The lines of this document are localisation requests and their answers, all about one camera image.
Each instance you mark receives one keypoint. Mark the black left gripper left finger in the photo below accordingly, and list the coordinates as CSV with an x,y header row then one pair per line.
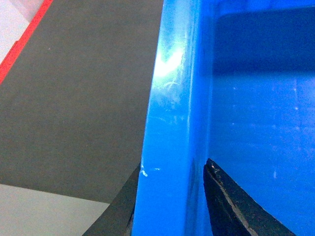
x,y
117,219

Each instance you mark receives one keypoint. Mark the large blue plastic crate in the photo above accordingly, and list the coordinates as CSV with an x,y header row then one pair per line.
x,y
234,81

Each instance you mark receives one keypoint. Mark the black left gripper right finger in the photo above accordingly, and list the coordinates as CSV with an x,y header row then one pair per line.
x,y
232,211

